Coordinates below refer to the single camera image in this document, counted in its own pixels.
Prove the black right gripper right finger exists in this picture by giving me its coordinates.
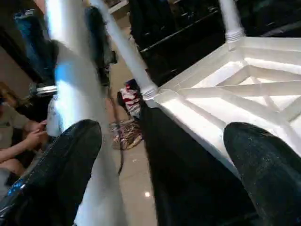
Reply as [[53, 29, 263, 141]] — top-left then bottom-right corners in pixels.
[[223, 122, 301, 226]]

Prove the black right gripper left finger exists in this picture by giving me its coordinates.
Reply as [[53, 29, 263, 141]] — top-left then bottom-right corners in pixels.
[[0, 119, 103, 226]]

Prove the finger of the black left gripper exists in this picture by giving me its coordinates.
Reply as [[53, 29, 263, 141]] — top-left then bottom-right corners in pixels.
[[13, 8, 59, 85], [85, 6, 118, 88]]

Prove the white plastic table leg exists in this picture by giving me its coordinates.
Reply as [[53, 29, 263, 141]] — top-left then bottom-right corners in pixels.
[[88, 0, 159, 100], [218, 0, 246, 50], [43, 0, 128, 226]]

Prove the white plastic table top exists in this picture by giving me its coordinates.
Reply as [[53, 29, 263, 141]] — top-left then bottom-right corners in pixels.
[[141, 37, 301, 176]]

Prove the person in black clothes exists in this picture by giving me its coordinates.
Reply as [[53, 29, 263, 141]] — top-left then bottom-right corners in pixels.
[[0, 80, 50, 177]]

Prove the red white striped cloth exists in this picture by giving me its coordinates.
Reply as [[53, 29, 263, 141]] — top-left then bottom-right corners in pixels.
[[118, 79, 144, 118]]

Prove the red patterned slipper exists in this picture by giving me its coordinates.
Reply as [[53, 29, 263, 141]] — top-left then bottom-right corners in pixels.
[[111, 120, 144, 151]]

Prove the black work mat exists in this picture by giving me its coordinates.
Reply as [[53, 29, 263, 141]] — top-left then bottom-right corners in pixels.
[[127, 0, 301, 226]]

